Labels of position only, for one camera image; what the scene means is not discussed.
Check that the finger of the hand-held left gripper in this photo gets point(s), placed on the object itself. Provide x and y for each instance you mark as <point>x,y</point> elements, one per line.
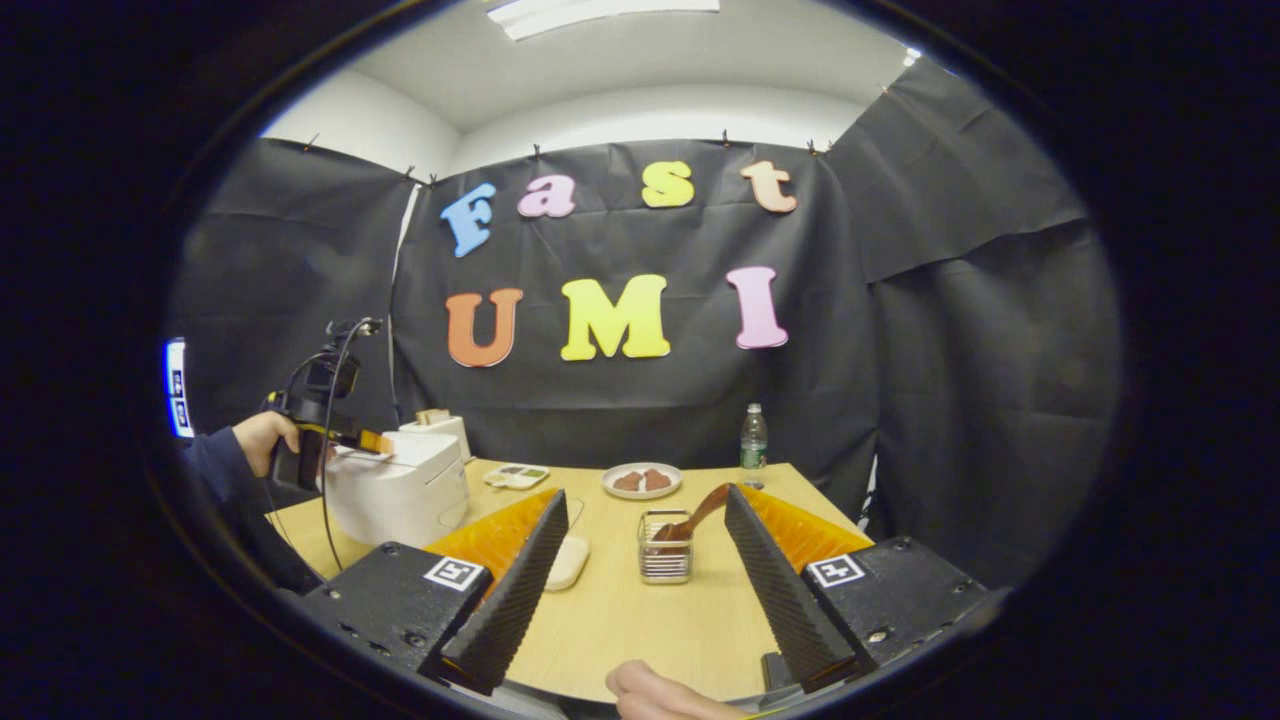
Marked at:
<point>375,441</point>

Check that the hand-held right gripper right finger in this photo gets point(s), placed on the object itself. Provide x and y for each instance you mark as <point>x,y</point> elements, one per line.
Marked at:
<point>780,600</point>

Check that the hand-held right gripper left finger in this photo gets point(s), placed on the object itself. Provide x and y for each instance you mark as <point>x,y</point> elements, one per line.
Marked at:
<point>510,600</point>

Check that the white rice cooker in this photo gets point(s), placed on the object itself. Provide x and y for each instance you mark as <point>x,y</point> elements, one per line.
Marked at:
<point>400,495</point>

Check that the brown wooden spoon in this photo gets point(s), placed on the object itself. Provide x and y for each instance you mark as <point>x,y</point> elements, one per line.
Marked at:
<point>700,510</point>

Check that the toast slice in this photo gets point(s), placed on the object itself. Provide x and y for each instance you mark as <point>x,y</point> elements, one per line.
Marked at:
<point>432,416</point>

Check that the white toaster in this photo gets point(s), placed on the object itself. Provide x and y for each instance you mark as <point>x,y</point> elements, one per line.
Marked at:
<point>450,432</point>

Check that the small white divided dish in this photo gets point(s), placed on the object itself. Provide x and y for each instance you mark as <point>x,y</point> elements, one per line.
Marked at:
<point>515,477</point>

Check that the clear plastic water bottle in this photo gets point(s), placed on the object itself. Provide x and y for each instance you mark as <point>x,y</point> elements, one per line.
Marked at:
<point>754,450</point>

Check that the brown meat piece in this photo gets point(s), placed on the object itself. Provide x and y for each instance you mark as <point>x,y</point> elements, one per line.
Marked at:
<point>628,482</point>
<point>657,479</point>

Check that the white round plate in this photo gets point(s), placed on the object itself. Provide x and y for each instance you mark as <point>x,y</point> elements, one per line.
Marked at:
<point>642,495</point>

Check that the black backdrop cloth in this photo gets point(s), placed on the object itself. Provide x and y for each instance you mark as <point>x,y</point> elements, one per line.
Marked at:
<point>650,400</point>

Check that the long ceiling light panel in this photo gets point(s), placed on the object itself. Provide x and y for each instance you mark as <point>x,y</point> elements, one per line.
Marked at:
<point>600,15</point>

